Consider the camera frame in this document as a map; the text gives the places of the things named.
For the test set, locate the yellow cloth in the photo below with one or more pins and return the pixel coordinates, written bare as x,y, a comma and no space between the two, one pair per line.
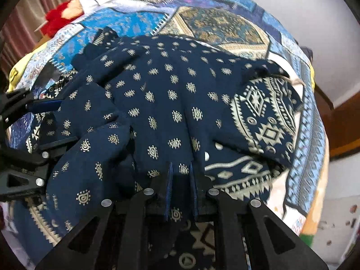
14,76

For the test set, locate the dark grey bag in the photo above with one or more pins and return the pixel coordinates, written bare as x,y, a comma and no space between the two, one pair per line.
308,54

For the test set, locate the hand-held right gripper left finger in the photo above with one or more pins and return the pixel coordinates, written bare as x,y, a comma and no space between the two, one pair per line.
168,185

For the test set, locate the blue patchwork blanket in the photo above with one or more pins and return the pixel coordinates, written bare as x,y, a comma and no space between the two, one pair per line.
219,25

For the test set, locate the navy patterned hoodie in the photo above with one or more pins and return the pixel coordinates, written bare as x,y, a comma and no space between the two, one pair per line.
168,104

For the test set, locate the striped brown curtain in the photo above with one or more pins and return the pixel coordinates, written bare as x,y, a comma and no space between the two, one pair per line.
25,19

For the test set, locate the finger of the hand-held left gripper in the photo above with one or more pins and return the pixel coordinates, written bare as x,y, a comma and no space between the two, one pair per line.
25,157
17,104

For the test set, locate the red plush toy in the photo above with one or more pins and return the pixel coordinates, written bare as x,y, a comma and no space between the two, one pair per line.
56,14

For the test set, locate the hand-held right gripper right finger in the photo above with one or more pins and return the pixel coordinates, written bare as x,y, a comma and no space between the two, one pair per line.
194,185

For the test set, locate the yellow bed sheet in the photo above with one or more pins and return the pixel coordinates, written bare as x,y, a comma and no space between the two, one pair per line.
319,197

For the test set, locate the brown wooden wardrobe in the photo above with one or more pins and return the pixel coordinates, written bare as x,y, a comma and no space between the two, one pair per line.
346,123

